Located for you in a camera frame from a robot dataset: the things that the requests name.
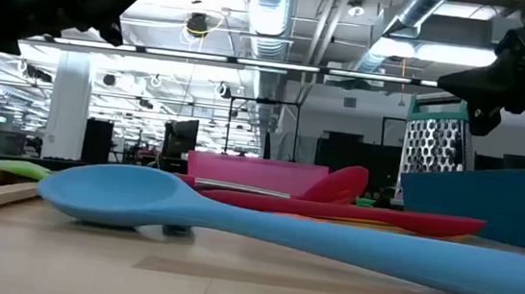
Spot dark blue plastic bin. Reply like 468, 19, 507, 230
393, 154, 525, 254

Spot white building column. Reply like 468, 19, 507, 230
40, 48, 97, 163

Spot red slotted spoon metal handle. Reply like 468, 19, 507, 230
171, 147, 371, 208

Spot green silicone spatula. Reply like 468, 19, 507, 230
0, 158, 53, 183

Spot pink translucent plastic bin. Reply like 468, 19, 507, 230
185, 150, 331, 201

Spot slanted silver ventilation duct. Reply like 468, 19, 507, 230
352, 0, 455, 82

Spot teal framed box grater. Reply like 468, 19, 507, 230
394, 93, 482, 207

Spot black table frame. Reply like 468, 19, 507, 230
0, 153, 188, 189

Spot large blue silicone spoon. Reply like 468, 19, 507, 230
30, 156, 525, 294

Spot all-red silicone slotted turner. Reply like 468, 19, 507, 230
197, 187, 488, 243

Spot straight silver ventilation duct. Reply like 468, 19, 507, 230
227, 0, 300, 159

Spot black ceiling cable reel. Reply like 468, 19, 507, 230
184, 10, 214, 39

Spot black room partition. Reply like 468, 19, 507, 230
311, 129, 405, 203

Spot black cabinet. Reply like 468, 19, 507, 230
80, 117, 115, 166

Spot overhead light bar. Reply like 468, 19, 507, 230
15, 32, 444, 91

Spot black tubular stand frame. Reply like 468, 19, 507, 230
222, 93, 303, 163

